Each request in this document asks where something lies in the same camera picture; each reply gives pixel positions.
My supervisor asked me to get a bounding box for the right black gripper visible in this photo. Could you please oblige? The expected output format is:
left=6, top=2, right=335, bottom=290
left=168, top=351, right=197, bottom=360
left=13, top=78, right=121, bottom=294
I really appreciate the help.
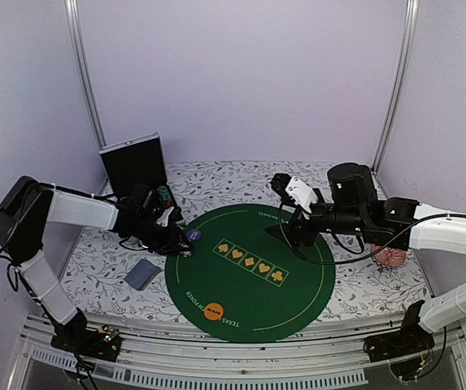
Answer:
left=265, top=191, right=367, bottom=250

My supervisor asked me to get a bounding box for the purple small blind button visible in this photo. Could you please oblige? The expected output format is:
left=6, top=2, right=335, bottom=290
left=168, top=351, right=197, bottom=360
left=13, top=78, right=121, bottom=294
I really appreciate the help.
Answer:
left=186, top=229, right=202, bottom=241

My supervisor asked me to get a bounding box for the blue playing card deck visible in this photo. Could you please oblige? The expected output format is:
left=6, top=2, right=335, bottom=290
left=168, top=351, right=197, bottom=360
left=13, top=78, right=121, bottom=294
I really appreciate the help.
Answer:
left=124, top=258, right=161, bottom=291

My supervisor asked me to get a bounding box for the aluminium poker chip case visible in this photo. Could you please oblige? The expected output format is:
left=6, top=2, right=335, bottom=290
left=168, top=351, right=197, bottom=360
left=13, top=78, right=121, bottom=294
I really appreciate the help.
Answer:
left=98, top=132, right=185, bottom=245

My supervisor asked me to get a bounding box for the orange big blind button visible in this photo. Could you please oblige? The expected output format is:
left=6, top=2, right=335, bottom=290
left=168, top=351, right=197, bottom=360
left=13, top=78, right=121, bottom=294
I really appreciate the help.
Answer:
left=203, top=302, right=224, bottom=322

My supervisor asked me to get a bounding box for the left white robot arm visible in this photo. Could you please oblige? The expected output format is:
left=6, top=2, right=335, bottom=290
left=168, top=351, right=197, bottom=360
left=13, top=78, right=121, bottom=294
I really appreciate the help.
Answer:
left=0, top=175, right=194, bottom=353

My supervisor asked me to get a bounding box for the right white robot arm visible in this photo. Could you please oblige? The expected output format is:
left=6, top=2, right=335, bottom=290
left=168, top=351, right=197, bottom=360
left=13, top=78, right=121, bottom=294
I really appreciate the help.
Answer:
left=265, top=162, right=466, bottom=354

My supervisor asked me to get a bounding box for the green poker chip stack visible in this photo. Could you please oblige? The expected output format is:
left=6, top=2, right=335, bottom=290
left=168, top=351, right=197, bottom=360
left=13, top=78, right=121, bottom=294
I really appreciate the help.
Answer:
left=157, top=186, right=174, bottom=208

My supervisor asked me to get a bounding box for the floral patterned table cover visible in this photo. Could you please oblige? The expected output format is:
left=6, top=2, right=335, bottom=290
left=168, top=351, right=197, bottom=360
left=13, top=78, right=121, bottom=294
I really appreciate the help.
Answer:
left=60, top=162, right=431, bottom=323

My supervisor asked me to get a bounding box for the round green poker mat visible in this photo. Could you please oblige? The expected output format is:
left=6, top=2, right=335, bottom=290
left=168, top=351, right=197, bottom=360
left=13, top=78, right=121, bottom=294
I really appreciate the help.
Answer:
left=164, top=204, right=336, bottom=343

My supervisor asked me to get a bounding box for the red patterned small bowl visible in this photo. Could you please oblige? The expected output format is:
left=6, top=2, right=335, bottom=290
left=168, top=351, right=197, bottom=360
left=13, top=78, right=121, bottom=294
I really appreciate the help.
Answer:
left=370, top=244, right=407, bottom=269

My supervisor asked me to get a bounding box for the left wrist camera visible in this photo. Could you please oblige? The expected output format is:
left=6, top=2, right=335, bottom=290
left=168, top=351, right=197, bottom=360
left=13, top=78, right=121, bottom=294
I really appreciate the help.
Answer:
left=155, top=206, right=175, bottom=228

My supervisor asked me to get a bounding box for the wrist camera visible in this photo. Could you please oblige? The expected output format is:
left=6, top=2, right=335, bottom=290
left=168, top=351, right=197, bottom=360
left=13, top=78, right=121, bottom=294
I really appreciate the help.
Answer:
left=155, top=206, right=175, bottom=228
left=270, top=173, right=319, bottom=215

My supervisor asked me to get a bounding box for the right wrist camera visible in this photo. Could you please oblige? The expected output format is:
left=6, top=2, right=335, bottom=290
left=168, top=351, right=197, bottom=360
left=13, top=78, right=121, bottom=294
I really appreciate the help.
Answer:
left=270, top=173, right=319, bottom=215

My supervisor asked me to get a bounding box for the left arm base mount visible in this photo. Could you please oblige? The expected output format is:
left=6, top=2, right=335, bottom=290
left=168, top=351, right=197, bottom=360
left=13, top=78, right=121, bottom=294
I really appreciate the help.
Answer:
left=50, top=323, right=122, bottom=362

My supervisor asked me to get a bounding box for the aluminium front rail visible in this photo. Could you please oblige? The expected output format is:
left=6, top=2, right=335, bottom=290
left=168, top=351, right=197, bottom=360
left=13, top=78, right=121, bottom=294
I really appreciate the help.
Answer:
left=11, top=316, right=466, bottom=390

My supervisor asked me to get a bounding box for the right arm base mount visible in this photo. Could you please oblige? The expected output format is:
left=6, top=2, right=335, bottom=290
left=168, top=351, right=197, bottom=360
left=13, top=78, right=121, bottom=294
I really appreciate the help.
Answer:
left=363, top=323, right=435, bottom=362

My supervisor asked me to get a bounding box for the left aluminium frame post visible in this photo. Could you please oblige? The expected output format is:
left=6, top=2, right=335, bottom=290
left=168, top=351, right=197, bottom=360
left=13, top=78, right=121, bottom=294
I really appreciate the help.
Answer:
left=64, top=0, right=107, bottom=150

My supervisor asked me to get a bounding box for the aluminium frame post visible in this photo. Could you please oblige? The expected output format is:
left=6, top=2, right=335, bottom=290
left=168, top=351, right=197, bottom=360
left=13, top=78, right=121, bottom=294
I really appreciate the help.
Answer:
left=372, top=0, right=420, bottom=176
left=64, top=0, right=107, bottom=150

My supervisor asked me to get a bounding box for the right aluminium frame post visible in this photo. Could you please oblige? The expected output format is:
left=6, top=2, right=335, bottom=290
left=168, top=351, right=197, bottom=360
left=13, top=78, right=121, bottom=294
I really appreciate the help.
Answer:
left=372, top=0, right=420, bottom=176

